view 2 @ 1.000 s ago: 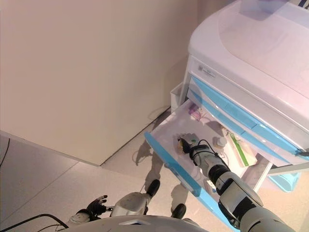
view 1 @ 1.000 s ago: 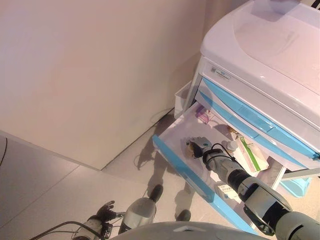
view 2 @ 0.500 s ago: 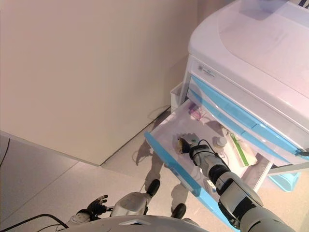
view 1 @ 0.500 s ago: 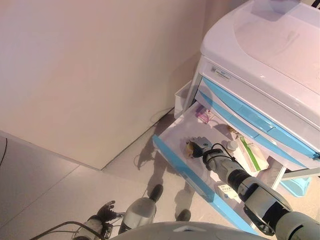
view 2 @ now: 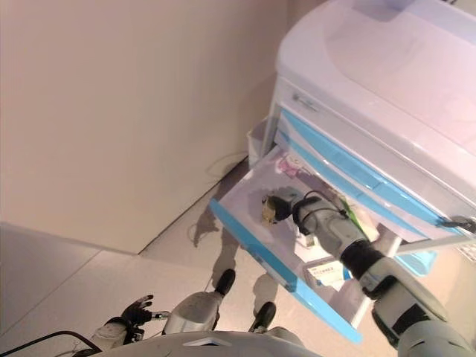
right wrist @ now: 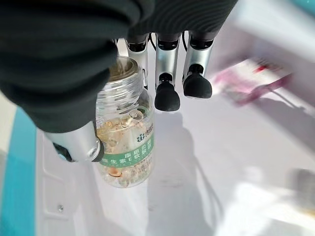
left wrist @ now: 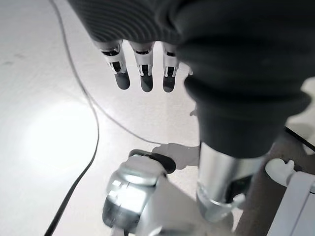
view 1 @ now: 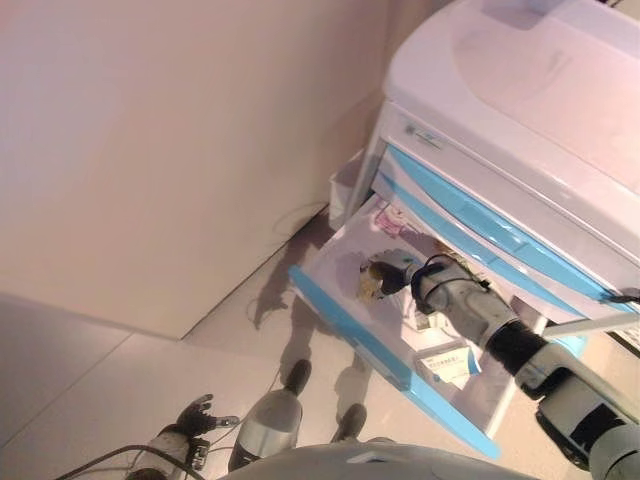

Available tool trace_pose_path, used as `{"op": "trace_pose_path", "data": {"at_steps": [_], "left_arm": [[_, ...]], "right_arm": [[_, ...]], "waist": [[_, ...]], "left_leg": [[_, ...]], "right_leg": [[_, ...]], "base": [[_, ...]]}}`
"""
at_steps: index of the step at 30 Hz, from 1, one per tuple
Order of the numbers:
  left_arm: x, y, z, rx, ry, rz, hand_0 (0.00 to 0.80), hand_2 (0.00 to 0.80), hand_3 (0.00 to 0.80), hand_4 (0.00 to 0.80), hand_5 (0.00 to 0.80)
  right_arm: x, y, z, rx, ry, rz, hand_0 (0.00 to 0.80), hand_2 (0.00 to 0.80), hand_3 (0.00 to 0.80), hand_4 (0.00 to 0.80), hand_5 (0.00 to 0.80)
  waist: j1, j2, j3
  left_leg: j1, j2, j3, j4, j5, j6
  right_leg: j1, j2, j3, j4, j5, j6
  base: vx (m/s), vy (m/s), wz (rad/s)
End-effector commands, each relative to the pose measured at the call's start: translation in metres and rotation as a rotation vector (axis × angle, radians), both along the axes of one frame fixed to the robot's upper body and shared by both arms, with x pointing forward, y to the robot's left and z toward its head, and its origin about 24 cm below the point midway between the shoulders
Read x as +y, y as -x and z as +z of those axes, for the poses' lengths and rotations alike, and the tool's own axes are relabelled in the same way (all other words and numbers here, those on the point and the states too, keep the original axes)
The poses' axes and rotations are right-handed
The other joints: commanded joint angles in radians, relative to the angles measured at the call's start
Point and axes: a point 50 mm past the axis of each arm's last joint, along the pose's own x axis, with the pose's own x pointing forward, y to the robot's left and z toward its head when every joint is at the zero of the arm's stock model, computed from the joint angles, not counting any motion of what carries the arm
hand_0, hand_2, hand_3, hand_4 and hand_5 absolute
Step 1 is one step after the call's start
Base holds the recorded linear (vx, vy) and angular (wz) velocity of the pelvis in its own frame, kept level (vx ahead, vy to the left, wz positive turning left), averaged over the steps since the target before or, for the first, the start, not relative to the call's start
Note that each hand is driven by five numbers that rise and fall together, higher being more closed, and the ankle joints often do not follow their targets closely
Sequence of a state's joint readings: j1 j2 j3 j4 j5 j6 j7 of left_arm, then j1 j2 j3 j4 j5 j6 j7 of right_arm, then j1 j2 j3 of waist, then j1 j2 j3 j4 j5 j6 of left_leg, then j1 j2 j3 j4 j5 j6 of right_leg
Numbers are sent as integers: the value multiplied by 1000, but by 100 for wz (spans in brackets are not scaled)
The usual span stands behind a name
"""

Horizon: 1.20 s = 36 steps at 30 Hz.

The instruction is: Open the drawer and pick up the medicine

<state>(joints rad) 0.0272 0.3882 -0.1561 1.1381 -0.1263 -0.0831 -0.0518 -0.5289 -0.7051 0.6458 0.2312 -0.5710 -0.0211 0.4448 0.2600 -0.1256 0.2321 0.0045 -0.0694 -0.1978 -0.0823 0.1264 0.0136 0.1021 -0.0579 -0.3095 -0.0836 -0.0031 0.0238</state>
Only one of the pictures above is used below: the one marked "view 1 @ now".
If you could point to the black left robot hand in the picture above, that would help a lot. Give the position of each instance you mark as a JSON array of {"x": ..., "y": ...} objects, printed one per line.
[{"x": 195, "y": 422}]

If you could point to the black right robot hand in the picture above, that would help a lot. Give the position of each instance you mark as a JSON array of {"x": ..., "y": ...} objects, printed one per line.
[{"x": 397, "y": 277}]

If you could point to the blue fronted medicine drawer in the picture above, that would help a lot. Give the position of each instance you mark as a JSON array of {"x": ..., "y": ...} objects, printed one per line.
[{"x": 350, "y": 320}]

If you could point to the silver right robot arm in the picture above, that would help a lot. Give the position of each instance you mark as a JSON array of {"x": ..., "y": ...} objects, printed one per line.
[{"x": 500, "y": 325}]

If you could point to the pink medicine box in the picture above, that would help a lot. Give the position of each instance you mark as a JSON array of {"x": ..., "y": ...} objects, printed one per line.
[{"x": 387, "y": 221}]

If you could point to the blue fronted closed drawer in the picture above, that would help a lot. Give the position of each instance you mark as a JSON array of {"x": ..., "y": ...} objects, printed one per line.
[{"x": 475, "y": 240}]

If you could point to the blue white medicine box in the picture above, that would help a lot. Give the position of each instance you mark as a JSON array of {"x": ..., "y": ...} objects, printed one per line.
[{"x": 445, "y": 367}]

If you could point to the blue fronted widest drawer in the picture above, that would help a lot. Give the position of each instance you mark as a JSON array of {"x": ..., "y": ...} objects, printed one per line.
[{"x": 500, "y": 220}]

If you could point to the left robot leg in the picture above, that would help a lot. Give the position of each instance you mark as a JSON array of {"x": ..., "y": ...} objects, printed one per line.
[{"x": 270, "y": 420}]

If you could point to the robot leg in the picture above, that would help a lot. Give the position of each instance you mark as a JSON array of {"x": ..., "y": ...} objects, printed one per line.
[
  {"x": 350, "y": 425},
  {"x": 270, "y": 420}
]

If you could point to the white side bin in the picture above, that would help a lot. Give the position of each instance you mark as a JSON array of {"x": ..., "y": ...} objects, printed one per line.
[{"x": 345, "y": 190}]

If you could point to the right robot leg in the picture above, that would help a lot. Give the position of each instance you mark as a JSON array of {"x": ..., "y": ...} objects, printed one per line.
[{"x": 350, "y": 425}]

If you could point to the grey robot torso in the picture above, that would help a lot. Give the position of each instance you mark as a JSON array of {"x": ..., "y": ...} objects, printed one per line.
[{"x": 360, "y": 462}]

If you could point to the white medical cart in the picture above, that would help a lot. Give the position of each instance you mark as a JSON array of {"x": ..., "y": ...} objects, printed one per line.
[{"x": 525, "y": 90}]

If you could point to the black cart key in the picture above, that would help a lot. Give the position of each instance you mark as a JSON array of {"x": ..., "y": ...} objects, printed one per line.
[{"x": 625, "y": 294}]

